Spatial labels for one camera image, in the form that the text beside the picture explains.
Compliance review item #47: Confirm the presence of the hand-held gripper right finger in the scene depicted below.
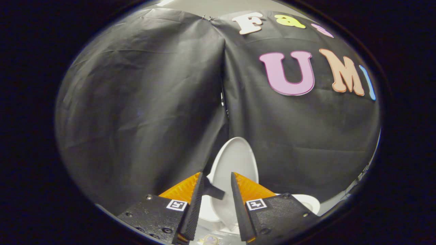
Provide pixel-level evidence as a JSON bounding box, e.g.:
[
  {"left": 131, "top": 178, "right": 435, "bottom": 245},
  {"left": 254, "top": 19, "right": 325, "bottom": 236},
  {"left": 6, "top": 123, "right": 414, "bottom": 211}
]
[{"left": 231, "top": 172, "right": 321, "bottom": 243}]

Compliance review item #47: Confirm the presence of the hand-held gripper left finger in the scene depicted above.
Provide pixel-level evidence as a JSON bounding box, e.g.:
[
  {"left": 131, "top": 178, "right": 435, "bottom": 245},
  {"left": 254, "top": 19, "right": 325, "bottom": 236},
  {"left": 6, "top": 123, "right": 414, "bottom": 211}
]
[{"left": 118, "top": 172, "right": 205, "bottom": 245}]

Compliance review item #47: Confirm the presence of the black backdrop cloth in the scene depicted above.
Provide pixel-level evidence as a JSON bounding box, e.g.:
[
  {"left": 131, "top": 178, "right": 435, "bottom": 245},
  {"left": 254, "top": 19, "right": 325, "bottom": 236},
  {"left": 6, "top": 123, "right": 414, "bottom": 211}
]
[{"left": 54, "top": 7, "right": 381, "bottom": 218}]

